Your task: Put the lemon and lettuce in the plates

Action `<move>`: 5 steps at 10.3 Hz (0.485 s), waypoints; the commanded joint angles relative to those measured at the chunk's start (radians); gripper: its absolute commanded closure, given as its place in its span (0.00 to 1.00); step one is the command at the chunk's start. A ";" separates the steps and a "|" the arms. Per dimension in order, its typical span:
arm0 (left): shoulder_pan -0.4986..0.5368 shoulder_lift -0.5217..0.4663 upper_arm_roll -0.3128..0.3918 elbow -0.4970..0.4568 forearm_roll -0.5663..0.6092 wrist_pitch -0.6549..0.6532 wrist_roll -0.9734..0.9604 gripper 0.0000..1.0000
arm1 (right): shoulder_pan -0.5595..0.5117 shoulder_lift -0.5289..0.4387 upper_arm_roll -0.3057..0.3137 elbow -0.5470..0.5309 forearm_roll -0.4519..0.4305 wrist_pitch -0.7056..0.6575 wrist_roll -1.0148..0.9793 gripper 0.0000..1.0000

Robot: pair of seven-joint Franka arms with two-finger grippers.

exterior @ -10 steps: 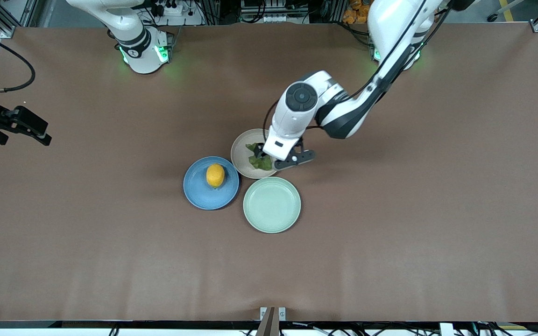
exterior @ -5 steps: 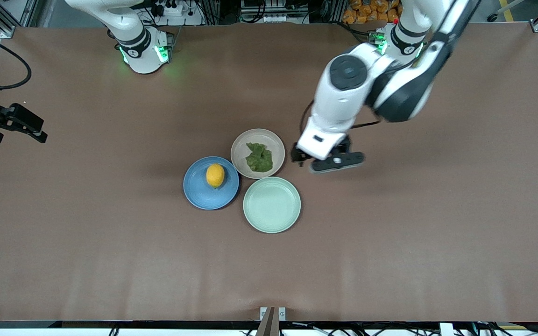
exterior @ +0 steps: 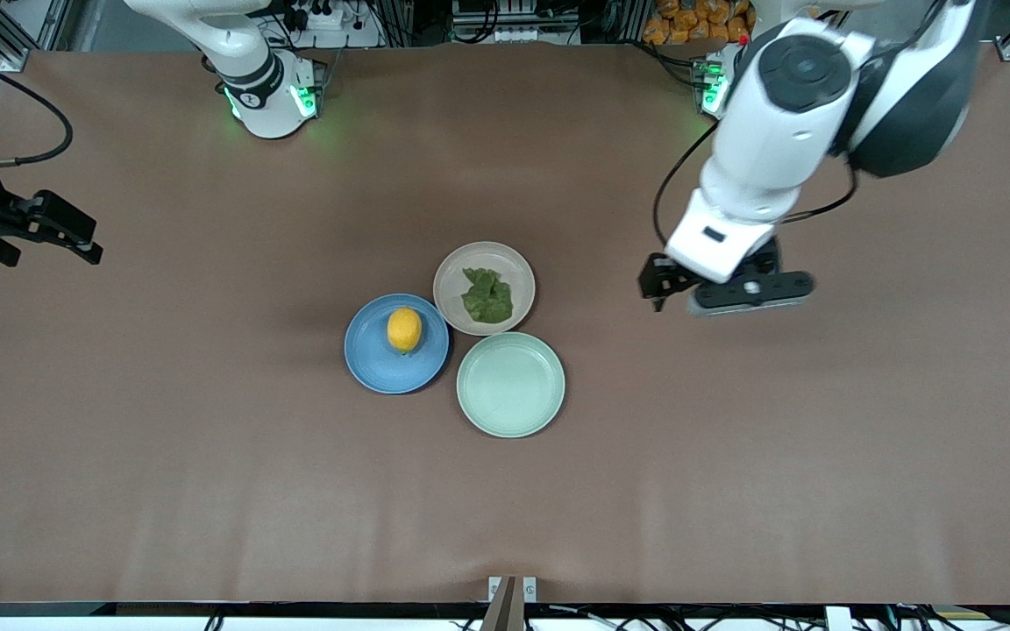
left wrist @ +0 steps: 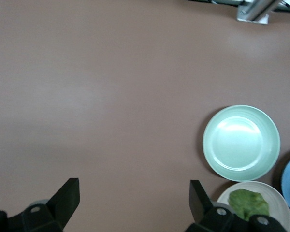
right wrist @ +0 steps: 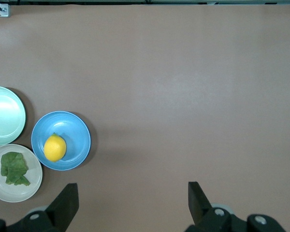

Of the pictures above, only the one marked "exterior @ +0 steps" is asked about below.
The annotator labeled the green lettuce leaf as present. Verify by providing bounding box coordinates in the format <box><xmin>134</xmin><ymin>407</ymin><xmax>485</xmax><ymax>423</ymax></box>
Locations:
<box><xmin>460</xmin><ymin>267</ymin><xmax>516</xmax><ymax>325</ymax></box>

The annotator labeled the yellow lemon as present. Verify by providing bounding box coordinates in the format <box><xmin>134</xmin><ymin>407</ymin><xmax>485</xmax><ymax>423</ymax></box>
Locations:
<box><xmin>387</xmin><ymin>307</ymin><xmax>423</xmax><ymax>354</ymax></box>

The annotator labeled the light green plate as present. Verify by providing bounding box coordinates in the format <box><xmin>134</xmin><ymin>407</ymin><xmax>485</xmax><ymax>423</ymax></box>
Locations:
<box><xmin>456</xmin><ymin>331</ymin><xmax>566</xmax><ymax>439</ymax></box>

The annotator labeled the beige plate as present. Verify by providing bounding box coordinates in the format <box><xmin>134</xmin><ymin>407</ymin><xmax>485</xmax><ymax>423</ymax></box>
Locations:
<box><xmin>432</xmin><ymin>241</ymin><xmax>537</xmax><ymax>337</ymax></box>

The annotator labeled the bag of orange fruits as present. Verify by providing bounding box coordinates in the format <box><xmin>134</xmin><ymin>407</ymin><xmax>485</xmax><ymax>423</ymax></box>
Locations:
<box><xmin>643</xmin><ymin>0</ymin><xmax>753</xmax><ymax>46</ymax></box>

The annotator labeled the blue plate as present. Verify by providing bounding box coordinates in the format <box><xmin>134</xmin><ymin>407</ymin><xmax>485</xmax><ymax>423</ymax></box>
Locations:
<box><xmin>344</xmin><ymin>293</ymin><xmax>451</xmax><ymax>395</ymax></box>

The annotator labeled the white power strip board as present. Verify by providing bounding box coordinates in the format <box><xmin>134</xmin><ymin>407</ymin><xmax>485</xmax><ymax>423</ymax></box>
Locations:
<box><xmin>277</xmin><ymin>0</ymin><xmax>385</xmax><ymax>50</ymax></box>

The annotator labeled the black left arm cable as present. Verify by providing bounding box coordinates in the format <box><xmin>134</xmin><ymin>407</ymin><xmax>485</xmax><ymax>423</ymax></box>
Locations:
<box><xmin>652</xmin><ymin>123</ymin><xmax>859</xmax><ymax>249</ymax></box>

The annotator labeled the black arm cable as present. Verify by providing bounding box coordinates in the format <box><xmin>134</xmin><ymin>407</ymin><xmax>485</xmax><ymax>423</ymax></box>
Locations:
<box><xmin>652</xmin><ymin>123</ymin><xmax>859</xmax><ymax>249</ymax></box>
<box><xmin>0</xmin><ymin>42</ymin><xmax>75</xmax><ymax>169</ymax></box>

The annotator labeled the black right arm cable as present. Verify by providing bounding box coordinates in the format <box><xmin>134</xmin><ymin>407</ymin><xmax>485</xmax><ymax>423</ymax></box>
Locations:
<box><xmin>0</xmin><ymin>42</ymin><xmax>75</xmax><ymax>169</ymax></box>

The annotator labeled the metal table edge bracket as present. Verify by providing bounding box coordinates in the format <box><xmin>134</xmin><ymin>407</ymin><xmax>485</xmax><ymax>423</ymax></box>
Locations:
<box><xmin>480</xmin><ymin>575</ymin><xmax>538</xmax><ymax>631</ymax></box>

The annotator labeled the bundle of black cables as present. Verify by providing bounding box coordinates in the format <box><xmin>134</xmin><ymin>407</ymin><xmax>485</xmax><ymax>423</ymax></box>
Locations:
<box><xmin>886</xmin><ymin>585</ymin><xmax>1010</xmax><ymax>631</ymax></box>

